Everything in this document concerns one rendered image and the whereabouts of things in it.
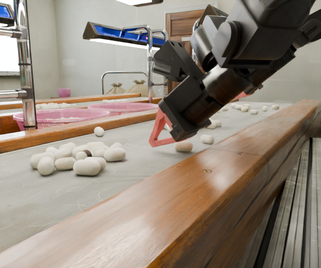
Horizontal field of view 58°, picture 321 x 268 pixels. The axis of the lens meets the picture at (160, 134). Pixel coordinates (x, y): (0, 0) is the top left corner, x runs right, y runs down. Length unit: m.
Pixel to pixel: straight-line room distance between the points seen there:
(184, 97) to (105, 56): 6.08
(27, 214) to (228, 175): 0.21
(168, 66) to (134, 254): 0.34
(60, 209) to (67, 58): 6.93
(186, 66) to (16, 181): 0.29
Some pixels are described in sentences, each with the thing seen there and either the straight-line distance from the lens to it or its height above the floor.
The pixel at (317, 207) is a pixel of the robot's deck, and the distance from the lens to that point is 0.54.
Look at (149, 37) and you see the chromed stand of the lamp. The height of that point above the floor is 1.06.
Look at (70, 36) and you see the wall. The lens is 7.18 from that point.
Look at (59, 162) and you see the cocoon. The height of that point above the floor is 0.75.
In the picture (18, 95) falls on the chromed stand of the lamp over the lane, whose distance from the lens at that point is 0.66.
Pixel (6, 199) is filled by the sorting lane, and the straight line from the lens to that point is 0.37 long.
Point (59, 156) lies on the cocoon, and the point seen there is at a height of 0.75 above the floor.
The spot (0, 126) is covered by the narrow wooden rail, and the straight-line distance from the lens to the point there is 0.95.
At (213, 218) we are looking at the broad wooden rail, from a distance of 0.25.
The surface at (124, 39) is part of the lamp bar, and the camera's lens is 1.49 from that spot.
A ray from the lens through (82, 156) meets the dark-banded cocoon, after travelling 0.47.
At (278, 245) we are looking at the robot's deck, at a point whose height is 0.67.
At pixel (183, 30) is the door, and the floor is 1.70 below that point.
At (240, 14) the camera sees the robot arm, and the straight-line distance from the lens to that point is 0.39.
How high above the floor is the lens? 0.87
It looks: 11 degrees down
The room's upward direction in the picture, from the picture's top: straight up
